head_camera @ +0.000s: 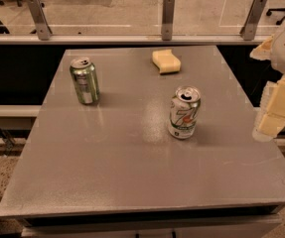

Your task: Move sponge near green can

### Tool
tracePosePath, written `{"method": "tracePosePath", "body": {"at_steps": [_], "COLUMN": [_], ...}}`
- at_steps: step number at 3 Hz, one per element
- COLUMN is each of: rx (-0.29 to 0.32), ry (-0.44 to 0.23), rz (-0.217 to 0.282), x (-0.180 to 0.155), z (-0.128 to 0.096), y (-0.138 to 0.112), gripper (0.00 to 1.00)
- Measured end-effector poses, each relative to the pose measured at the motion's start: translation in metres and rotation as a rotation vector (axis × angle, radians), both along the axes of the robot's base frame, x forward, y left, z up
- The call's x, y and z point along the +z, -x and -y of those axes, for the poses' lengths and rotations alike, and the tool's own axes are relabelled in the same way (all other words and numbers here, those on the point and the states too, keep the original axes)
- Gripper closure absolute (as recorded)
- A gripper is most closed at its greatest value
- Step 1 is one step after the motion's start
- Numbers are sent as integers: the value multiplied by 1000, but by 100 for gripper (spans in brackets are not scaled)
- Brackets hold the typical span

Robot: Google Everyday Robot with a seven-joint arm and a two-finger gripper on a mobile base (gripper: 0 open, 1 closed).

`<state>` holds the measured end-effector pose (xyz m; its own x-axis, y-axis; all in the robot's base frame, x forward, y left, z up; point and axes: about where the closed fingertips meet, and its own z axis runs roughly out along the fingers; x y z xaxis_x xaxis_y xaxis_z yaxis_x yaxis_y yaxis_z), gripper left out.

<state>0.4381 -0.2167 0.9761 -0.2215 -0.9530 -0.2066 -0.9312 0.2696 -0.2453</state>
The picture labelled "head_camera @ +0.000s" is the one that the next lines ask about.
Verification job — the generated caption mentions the green soda can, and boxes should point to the green soda can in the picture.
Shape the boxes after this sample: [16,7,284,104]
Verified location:
[70,57,99,105]

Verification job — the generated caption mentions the middle metal barrier bracket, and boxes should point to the middle metal barrier bracket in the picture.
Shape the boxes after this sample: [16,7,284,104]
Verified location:
[161,0,175,41]

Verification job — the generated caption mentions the left metal barrier bracket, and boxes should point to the left metal barrier bracket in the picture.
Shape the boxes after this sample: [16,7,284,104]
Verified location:
[26,0,52,41]

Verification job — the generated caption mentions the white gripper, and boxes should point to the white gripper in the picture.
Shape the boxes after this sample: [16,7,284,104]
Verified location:
[250,20,285,142]

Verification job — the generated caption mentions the white 7up soda can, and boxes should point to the white 7up soda can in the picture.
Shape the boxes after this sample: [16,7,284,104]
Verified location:
[168,86,201,140]

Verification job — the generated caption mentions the right metal barrier bracket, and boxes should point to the right metal barrier bracket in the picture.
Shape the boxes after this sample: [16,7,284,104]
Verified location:
[239,0,267,41]

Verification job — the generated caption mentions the metal barrier bracket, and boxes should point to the metal barrier bracket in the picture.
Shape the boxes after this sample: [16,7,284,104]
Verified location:
[161,0,175,41]
[26,0,52,41]
[239,0,267,41]

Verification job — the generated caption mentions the yellow sponge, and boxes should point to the yellow sponge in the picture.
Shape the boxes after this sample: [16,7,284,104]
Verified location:
[152,50,181,74]

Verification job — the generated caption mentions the metal barrier rail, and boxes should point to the metal barrier rail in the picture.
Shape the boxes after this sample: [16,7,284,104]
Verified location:
[0,34,267,46]

